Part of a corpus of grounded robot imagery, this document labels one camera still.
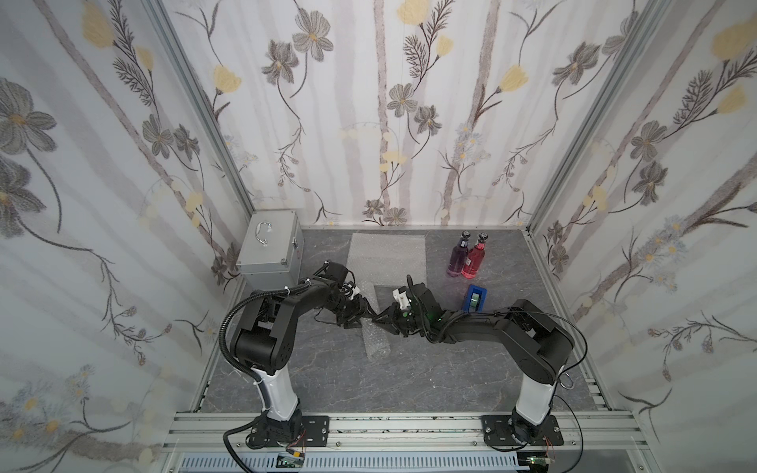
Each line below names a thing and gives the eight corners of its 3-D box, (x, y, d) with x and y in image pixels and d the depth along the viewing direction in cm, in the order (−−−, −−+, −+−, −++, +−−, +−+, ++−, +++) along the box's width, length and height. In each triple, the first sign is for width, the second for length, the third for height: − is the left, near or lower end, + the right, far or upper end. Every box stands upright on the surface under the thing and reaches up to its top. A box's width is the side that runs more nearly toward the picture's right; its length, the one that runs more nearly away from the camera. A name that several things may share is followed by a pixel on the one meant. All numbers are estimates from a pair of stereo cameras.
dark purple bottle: (448, 277, 108) (458, 241, 92) (446, 266, 111) (456, 230, 95) (460, 277, 108) (472, 241, 92) (457, 266, 111) (470, 230, 95)
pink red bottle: (467, 282, 107) (482, 245, 90) (459, 275, 109) (473, 238, 92) (476, 276, 109) (492, 238, 92) (468, 269, 110) (482, 231, 94)
